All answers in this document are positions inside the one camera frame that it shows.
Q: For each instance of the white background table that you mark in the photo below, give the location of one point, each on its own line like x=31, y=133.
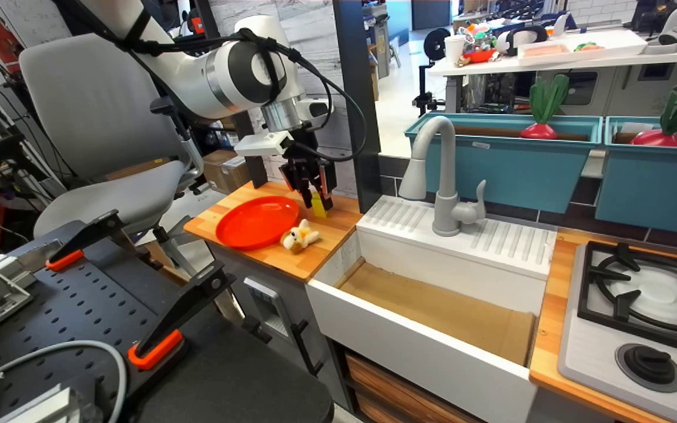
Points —
x=634, y=75

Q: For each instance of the left plush radish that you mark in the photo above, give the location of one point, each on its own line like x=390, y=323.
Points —
x=546, y=98

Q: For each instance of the grey toy faucet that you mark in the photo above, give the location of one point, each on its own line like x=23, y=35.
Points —
x=453, y=214

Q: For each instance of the white brown plush toy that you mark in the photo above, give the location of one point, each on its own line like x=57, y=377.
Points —
x=299, y=239

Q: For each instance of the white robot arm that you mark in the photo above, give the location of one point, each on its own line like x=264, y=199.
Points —
x=252, y=68

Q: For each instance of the black orange clamp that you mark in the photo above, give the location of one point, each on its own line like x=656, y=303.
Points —
x=73, y=250
x=168, y=336

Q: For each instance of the grey toy stove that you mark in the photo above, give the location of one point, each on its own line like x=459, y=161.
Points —
x=589, y=354

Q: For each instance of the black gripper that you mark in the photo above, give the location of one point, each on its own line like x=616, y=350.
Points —
x=306, y=168

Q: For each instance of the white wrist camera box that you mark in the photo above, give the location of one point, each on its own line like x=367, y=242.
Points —
x=264, y=145

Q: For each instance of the right teal planter box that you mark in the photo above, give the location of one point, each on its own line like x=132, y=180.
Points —
x=638, y=181

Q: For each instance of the dark perforated mounting board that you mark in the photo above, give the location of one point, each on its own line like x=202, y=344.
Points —
x=220, y=375

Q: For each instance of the grey office chair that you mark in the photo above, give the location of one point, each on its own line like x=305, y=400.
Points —
x=96, y=107

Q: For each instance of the orange round plate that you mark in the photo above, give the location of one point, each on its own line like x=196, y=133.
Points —
x=258, y=221

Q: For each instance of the white toy sink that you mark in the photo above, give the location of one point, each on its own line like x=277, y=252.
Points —
x=454, y=316

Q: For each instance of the far black orange clamp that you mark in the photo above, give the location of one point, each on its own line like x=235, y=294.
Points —
x=73, y=250

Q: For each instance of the black stove grate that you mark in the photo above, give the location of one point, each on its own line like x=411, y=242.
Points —
x=632, y=290

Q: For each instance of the cardboard box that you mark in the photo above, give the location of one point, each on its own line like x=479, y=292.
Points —
x=227, y=169

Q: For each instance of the teal planter box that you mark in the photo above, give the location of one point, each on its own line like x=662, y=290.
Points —
x=491, y=146
x=638, y=181

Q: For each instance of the wooden counter cabinet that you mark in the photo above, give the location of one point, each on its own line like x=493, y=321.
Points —
x=274, y=248

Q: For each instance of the black stove knob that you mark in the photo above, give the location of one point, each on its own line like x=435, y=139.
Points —
x=648, y=368

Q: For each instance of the near black orange clamp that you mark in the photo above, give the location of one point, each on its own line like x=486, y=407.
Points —
x=168, y=336

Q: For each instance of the left teal planter box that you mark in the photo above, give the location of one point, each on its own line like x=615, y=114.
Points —
x=491, y=146

